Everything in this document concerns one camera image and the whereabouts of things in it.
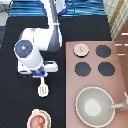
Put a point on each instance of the pink small pot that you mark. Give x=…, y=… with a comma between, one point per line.
x=32, y=121

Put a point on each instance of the black burner lower right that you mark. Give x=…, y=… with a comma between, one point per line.
x=106, y=69

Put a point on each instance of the pink pot lid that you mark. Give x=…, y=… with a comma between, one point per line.
x=81, y=50

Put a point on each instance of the wooden slatted furniture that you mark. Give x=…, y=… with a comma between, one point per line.
x=117, y=14

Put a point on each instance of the black burner top right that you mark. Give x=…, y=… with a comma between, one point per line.
x=103, y=51

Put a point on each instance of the brown mushroom upper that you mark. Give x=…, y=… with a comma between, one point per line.
x=41, y=120

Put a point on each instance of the cream slotted spatula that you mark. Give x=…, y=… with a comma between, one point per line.
x=43, y=89

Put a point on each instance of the pink stove board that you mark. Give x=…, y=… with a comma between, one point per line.
x=114, y=84

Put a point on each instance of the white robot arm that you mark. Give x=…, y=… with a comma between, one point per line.
x=34, y=40

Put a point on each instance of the cream round plate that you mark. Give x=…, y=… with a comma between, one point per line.
x=41, y=111

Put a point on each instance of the large grey frying pan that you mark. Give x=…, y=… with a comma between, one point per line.
x=96, y=108

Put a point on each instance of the white gripper body blue ring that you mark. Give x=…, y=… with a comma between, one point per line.
x=42, y=71

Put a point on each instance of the black table mat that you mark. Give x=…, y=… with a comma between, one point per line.
x=18, y=95

